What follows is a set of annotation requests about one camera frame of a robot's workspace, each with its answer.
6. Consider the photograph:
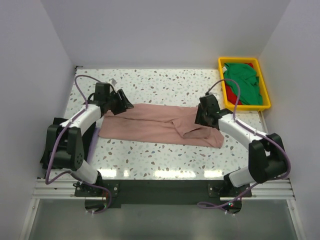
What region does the purple folded t shirt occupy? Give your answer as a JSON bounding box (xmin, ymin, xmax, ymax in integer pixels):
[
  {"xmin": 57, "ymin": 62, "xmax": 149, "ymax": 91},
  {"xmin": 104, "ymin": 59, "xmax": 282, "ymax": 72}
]
[{"xmin": 86, "ymin": 127, "xmax": 100, "ymax": 164}]

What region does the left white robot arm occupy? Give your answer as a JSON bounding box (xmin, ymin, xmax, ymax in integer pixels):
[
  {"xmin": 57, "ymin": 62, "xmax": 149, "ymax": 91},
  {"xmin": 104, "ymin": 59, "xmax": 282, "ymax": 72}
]
[{"xmin": 43, "ymin": 82, "xmax": 134, "ymax": 189}]

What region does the black folded t shirt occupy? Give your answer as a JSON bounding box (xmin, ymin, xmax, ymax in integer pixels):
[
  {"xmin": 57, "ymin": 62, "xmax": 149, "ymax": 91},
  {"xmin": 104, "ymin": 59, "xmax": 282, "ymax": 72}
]
[{"xmin": 40, "ymin": 118, "xmax": 96, "ymax": 171}]

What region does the green t shirt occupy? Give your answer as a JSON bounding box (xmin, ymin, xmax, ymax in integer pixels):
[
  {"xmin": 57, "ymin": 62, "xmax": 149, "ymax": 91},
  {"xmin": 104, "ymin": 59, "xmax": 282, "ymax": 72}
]
[{"xmin": 223, "ymin": 62, "xmax": 263, "ymax": 105}]

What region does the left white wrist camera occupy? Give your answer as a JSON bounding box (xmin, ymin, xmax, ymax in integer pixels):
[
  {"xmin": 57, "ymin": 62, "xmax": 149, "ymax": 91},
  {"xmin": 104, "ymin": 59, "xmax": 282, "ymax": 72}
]
[{"xmin": 109, "ymin": 78, "xmax": 117, "ymax": 87}]

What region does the yellow plastic bin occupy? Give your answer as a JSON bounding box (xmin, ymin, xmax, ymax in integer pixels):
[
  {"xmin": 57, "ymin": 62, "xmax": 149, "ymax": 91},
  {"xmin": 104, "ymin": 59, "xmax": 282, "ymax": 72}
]
[{"xmin": 218, "ymin": 56, "xmax": 271, "ymax": 112}]

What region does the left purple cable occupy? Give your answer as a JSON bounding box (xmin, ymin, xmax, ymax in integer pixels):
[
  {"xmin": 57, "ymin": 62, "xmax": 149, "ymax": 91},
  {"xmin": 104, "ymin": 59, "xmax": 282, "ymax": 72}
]
[{"xmin": 44, "ymin": 74, "xmax": 112, "ymax": 215}]

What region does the pink t shirt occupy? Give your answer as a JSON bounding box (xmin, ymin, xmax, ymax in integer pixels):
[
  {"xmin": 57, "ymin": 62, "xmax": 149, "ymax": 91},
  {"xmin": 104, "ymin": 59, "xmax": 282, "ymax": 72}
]
[{"xmin": 98, "ymin": 103, "xmax": 224, "ymax": 148}]

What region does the red t shirt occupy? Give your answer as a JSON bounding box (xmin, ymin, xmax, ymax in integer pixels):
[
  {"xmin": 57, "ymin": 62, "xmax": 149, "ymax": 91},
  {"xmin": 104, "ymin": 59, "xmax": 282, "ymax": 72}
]
[{"xmin": 225, "ymin": 62, "xmax": 254, "ymax": 105}]

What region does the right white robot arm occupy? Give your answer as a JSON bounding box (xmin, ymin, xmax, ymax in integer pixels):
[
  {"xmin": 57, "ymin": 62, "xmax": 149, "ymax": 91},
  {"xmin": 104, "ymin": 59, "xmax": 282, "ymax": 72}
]
[{"xmin": 195, "ymin": 94, "xmax": 291, "ymax": 192}]

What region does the aluminium rail frame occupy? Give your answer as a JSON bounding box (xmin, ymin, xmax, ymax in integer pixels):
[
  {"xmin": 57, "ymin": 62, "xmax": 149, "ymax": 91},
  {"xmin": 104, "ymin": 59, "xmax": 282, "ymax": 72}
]
[{"xmin": 19, "ymin": 179, "xmax": 305, "ymax": 240}]

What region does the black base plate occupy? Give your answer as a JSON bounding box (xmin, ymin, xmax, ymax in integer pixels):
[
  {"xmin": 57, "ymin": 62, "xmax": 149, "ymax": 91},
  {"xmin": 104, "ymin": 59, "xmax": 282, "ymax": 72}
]
[{"xmin": 73, "ymin": 179, "xmax": 252, "ymax": 210}]

